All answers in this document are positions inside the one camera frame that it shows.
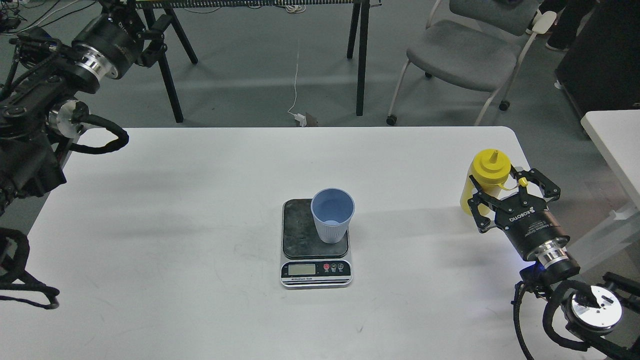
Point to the grey office chair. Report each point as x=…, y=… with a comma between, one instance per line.
x=473, y=59

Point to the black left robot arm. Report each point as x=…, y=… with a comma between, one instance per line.
x=42, y=121

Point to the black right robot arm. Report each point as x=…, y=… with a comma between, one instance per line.
x=577, y=315

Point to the blue ribbed plastic cup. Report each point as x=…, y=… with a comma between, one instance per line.
x=332, y=210

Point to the digital kitchen scale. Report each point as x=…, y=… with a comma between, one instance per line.
x=307, y=262

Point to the black trestle table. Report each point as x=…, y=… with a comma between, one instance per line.
x=258, y=59

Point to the white side table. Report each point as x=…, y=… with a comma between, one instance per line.
x=616, y=136

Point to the yellow squeeze bottle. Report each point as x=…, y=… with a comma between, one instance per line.
x=491, y=169

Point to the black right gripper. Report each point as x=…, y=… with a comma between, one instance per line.
x=530, y=225

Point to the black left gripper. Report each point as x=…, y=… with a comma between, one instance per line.
x=118, y=33

